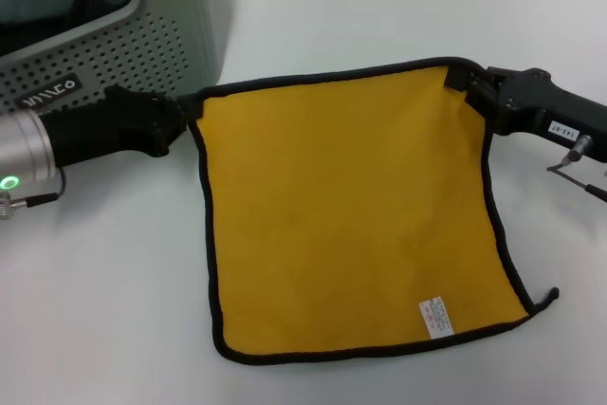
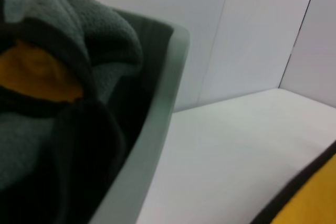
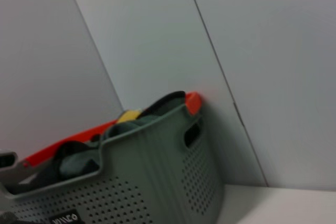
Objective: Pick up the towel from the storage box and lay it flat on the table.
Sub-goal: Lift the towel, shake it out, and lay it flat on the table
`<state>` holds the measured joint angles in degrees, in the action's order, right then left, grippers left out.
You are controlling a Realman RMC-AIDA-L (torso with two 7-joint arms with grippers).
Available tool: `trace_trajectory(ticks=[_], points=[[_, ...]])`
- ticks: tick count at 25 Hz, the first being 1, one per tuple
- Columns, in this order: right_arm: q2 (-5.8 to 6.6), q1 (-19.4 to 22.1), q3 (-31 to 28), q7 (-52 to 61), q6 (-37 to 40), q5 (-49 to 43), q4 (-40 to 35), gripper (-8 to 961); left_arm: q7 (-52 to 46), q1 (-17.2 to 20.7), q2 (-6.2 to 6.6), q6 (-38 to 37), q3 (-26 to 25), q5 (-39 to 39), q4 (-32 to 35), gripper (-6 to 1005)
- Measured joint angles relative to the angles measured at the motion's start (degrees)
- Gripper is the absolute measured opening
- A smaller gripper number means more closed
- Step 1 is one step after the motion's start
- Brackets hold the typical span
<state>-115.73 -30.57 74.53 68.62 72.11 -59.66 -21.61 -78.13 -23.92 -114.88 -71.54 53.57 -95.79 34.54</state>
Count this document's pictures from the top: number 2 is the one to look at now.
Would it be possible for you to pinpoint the grey perforated storage basket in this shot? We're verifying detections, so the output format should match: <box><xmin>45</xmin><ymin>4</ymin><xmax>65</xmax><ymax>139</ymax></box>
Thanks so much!
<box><xmin>88</xmin><ymin>8</ymin><xmax>191</xmax><ymax>224</ymax></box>

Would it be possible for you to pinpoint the dark clothing in basket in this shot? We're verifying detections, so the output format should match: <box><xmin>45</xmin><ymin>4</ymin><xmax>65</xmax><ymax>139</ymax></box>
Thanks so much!
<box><xmin>0</xmin><ymin>0</ymin><xmax>144</xmax><ymax>104</ymax></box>

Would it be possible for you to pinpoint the yellow and grey microfiber towel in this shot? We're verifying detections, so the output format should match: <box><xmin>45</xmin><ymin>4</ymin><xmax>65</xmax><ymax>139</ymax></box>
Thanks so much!
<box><xmin>0</xmin><ymin>39</ymin><xmax>127</xmax><ymax>224</ymax></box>
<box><xmin>248</xmin><ymin>142</ymin><xmax>336</xmax><ymax>224</ymax></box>

